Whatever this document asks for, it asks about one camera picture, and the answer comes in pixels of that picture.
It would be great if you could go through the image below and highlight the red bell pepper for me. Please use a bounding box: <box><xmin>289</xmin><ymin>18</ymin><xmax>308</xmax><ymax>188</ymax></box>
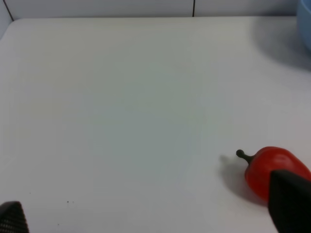
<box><xmin>236</xmin><ymin>147</ymin><xmax>311</xmax><ymax>202</ymax></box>

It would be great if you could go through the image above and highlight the blue plastic bowl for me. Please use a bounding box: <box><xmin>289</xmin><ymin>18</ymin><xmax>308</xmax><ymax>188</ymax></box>
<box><xmin>296</xmin><ymin>0</ymin><xmax>311</xmax><ymax>51</ymax></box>

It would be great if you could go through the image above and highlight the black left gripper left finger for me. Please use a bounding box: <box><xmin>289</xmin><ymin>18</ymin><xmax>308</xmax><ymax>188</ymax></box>
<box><xmin>0</xmin><ymin>201</ymin><xmax>30</xmax><ymax>233</ymax></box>

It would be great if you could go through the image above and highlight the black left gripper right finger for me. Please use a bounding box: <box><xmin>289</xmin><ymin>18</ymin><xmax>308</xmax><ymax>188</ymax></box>
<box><xmin>268</xmin><ymin>170</ymin><xmax>311</xmax><ymax>233</ymax></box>

